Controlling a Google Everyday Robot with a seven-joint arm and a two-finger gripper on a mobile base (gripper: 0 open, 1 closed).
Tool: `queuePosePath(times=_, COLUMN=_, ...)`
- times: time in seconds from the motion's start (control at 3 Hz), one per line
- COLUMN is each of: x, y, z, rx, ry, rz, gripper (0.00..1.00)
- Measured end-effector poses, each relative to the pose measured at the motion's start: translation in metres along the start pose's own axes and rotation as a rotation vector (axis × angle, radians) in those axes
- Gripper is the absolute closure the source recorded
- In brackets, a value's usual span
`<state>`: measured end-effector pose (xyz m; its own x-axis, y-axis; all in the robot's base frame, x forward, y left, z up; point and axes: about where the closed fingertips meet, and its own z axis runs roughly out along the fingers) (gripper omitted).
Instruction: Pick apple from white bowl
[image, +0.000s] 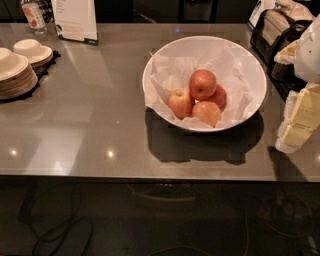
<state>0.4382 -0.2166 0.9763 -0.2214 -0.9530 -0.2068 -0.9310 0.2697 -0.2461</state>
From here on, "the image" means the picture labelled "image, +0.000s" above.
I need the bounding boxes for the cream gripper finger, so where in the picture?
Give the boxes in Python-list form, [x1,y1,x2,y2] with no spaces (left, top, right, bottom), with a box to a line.
[275,83,320,153]
[274,40,298,65]

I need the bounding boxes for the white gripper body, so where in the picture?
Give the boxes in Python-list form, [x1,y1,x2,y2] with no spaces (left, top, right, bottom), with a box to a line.
[294,14,320,83]

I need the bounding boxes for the red apple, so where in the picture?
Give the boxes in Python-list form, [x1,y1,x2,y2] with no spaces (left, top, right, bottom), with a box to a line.
[189,69,217,101]
[166,88,195,119]
[209,85,227,109]

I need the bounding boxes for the front yellow-red apple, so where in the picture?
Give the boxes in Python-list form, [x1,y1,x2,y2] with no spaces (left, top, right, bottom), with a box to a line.
[192,101,221,127]

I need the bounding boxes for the black drip tray mat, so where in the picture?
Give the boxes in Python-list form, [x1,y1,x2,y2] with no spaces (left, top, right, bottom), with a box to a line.
[268,63,306,101]

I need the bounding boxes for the white paper liner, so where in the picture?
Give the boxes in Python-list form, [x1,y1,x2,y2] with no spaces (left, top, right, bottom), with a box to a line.
[145,44,264,131]

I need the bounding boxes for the white menu sign card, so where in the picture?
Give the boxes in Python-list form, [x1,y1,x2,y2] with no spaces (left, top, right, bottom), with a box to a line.
[51,0,98,45]

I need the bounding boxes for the black rubber mat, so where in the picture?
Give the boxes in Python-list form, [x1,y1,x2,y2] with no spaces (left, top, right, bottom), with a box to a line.
[0,50,60,103]

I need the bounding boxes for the small stack paper bowls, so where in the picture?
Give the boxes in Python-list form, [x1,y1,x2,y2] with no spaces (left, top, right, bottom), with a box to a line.
[13,39,53,67]

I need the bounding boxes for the clear bottle with label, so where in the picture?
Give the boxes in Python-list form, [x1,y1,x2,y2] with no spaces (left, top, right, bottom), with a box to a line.
[20,0,47,35]

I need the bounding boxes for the large stack paper plates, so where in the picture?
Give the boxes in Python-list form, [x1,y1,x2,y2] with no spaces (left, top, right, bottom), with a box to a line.
[0,48,38,100]

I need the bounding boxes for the black floor cable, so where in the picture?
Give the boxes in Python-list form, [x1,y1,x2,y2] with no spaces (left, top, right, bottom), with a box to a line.
[18,183,94,256]

